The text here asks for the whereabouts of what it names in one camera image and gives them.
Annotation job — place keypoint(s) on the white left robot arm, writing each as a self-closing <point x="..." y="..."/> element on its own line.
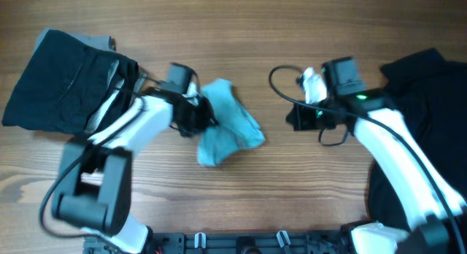
<point x="92" y="191"/>

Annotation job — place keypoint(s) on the folded dark clothes stack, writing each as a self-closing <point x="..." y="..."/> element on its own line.
<point x="73" y="84"/>

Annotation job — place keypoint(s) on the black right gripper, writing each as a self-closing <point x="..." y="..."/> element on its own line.
<point x="302" y="123"/>

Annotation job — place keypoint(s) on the light blue t-shirt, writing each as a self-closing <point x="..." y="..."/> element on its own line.
<point x="237" y="129"/>

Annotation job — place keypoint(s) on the black garment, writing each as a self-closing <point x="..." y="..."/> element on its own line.
<point x="430" y="92"/>

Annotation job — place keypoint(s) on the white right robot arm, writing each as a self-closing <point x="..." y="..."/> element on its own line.
<point x="434" y="211"/>

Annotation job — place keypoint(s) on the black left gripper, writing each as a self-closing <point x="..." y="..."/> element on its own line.
<point x="209" y="122"/>

